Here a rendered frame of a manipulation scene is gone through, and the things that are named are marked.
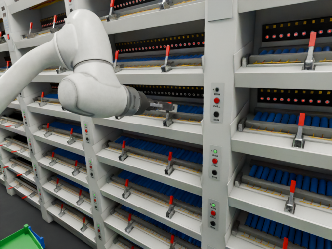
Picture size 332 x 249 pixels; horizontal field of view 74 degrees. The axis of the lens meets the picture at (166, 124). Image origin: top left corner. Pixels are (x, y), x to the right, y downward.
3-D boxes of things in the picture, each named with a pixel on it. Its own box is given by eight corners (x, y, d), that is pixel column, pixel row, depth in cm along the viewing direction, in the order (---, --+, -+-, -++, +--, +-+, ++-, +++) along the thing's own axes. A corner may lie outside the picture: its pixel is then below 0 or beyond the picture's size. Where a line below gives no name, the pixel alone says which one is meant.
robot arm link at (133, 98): (126, 117, 59) (141, 118, 64) (129, 84, 59) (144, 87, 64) (104, 114, 64) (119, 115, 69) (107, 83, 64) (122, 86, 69)
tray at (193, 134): (204, 145, 76) (201, 121, 71) (94, 124, 110) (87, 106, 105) (225, 118, 89) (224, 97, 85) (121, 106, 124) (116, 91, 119)
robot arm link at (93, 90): (133, 112, 58) (124, 66, 60) (81, 107, 45) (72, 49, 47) (106, 123, 63) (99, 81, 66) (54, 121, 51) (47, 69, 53)
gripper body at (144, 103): (119, 113, 69) (139, 114, 76) (139, 115, 64) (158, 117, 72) (121, 89, 68) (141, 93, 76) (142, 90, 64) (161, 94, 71)
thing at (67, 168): (91, 189, 125) (82, 171, 119) (39, 165, 160) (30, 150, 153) (116, 168, 139) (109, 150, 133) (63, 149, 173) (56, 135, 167)
